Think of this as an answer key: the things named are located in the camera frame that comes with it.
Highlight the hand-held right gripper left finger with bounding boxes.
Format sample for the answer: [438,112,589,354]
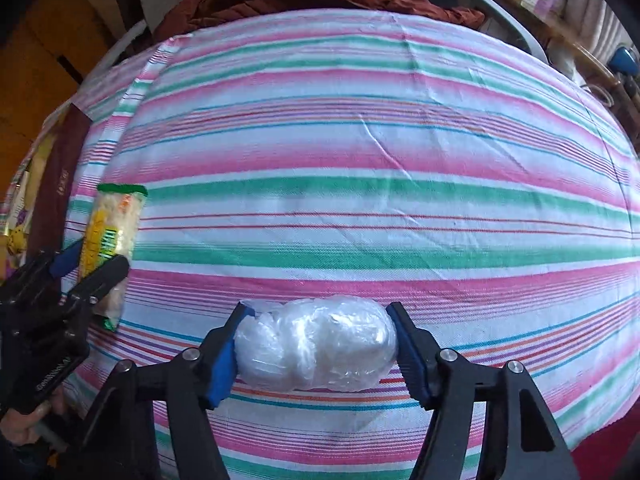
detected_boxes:
[75,302,256,480]

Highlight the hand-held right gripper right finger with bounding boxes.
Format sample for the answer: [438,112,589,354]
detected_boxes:
[386,302,581,480]

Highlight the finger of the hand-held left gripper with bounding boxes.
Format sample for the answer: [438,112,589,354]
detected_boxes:
[10,239,86,291]
[50,254,130,321]

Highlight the green yellow snack packet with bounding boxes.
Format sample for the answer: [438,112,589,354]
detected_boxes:
[75,183,149,331]

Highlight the gold tray box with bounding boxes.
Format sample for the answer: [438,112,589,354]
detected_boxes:
[0,105,93,281]

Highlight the white plastic bag ball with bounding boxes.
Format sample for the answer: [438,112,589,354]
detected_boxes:
[234,296,398,393]

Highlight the person's left hand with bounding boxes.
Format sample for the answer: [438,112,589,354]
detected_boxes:
[0,390,68,448]

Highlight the wooden wardrobe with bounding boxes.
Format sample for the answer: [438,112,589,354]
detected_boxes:
[0,0,131,186]

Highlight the striped tablecloth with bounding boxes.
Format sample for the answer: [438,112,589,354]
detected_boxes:
[10,7,640,480]

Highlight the red cloth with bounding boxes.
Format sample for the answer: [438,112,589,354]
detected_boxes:
[565,425,640,480]

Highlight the wooden side table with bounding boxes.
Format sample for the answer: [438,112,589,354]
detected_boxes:
[472,0,640,111]

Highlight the patterned curtain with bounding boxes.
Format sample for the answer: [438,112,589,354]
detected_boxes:
[565,0,633,61]

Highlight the white cable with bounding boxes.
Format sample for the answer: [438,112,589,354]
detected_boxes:
[550,45,621,108]

